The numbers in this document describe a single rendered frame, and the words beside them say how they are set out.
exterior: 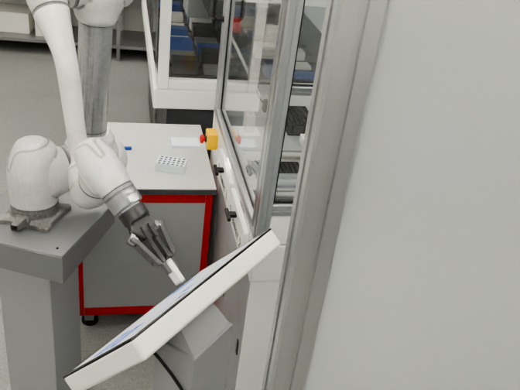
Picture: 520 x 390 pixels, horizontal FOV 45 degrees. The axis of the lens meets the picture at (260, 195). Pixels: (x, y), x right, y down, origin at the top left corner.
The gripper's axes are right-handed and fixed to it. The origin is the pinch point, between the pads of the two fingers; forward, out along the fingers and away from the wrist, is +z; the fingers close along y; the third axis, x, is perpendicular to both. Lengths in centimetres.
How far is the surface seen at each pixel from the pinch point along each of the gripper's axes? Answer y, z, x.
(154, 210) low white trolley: 66, -22, 69
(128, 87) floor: 278, -139, 251
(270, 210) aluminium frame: 38.6, 2.1, -6.9
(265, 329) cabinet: 42, 36, 28
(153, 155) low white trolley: 87, -44, 72
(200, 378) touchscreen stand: -17.4, 23.6, -7.4
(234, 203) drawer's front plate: 56, -6, 19
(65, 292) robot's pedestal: 15, -14, 75
